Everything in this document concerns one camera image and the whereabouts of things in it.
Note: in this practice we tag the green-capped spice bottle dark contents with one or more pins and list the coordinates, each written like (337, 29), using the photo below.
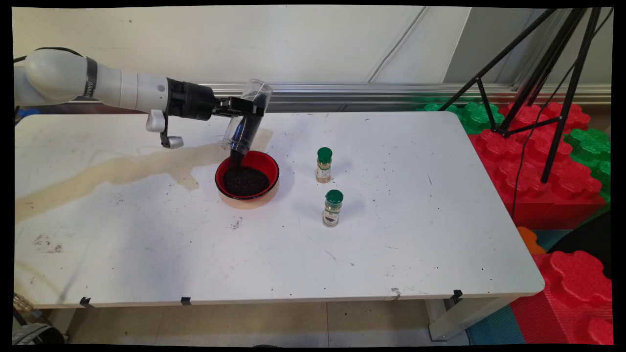
(332, 210)

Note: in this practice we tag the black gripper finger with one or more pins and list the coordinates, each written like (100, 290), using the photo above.
(225, 99)
(247, 107)

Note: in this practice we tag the red foam building block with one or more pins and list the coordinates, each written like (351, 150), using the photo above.
(538, 186)
(577, 293)

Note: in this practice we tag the grey round object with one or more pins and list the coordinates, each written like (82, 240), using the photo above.
(39, 335)

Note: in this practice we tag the aluminium rail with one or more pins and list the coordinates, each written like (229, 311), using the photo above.
(342, 93)

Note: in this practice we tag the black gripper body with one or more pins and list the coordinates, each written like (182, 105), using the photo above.
(190, 100)

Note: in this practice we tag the teal floor mat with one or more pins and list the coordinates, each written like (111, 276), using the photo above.
(494, 327)

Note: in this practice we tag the black tripod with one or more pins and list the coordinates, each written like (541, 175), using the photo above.
(562, 117)

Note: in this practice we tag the clear plastic jar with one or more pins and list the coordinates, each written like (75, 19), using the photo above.
(244, 132)

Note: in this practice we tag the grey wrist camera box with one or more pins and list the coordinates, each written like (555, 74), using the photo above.
(155, 121)

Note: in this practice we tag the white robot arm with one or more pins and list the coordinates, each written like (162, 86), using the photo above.
(117, 88)

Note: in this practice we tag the green foam building block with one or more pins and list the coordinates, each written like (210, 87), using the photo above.
(477, 117)
(594, 146)

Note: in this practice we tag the green-capped spice bottle pale contents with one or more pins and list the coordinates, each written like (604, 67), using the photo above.
(324, 168)

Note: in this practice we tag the red bowl with black seeds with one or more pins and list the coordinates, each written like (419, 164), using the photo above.
(247, 182)

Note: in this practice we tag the blue plastic piece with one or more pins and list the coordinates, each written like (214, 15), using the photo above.
(24, 112)

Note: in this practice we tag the white table leg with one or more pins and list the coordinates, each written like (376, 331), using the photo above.
(464, 318)

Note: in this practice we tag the orange foam piece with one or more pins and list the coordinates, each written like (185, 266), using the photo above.
(530, 239)

